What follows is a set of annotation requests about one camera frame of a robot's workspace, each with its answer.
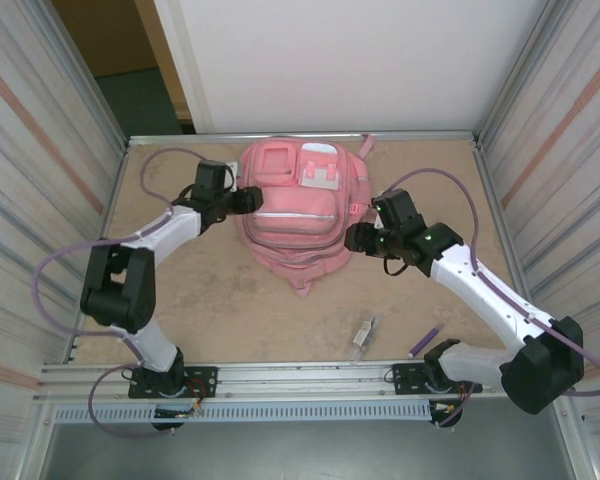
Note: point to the purple marker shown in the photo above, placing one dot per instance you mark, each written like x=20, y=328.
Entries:
x=425, y=340

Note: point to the aluminium side rail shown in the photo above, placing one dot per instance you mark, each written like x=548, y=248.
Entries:
x=111, y=205
x=506, y=250

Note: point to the clear plastic pen case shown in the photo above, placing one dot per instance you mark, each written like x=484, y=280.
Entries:
x=365, y=337

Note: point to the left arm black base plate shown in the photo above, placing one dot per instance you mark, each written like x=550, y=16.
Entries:
x=205, y=382

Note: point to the aluminium corner post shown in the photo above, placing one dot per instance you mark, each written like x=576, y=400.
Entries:
x=515, y=75
x=87, y=75

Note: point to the narrow aluminium table rail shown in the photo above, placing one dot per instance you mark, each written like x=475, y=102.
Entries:
x=420, y=136

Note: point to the pink backpack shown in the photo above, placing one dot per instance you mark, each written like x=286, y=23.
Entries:
x=290, y=240

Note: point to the grey metal panel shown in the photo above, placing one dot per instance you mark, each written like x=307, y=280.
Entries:
x=305, y=450

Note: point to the white door frame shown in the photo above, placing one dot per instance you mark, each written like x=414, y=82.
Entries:
x=180, y=60

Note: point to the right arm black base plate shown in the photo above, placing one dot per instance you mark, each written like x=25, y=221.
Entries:
x=405, y=380

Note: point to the wide aluminium mounting rail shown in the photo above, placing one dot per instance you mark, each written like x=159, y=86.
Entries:
x=305, y=380

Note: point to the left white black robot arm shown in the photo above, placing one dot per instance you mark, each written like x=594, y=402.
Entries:
x=155, y=235

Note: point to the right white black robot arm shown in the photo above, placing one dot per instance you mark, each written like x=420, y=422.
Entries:
x=485, y=300

